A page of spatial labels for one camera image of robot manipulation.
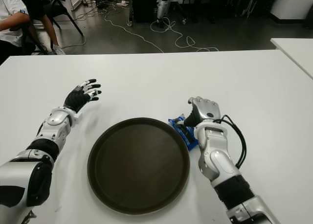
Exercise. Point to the left silver black robot arm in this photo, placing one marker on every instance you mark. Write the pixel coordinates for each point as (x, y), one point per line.
(53, 121)

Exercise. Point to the white neighbouring table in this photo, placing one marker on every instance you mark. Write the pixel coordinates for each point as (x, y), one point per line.
(298, 52)

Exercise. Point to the person in white shirt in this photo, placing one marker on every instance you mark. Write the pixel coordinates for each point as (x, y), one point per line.
(9, 4)

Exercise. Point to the blue Oreo packet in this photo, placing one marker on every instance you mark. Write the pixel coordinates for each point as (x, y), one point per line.
(188, 136)

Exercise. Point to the black chair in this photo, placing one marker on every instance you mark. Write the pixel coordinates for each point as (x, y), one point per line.
(36, 40)
(58, 13)

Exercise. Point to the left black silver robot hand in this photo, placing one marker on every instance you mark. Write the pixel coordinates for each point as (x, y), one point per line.
(75, 99)

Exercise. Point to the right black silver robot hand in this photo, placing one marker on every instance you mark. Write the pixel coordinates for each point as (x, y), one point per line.
(205, 109)

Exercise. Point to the right silver black robot arm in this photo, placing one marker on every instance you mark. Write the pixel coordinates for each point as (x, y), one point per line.
(220, 165)

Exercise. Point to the round dark brown tray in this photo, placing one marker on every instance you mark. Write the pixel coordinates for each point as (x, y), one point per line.
(137, 167)

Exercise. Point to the white power strip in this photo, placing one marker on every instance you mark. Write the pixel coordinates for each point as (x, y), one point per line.
(122, 4)

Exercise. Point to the person in black shorts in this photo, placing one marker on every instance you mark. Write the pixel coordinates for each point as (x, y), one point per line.
(47, 30)

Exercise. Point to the black desk with casters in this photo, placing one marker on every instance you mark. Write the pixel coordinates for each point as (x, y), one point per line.
(195, 4)

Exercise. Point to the white curved counter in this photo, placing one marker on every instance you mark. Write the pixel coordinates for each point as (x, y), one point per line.
(291, 4)

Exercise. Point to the black cabinet on casters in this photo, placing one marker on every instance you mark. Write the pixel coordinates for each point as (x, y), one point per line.
(144, 6)

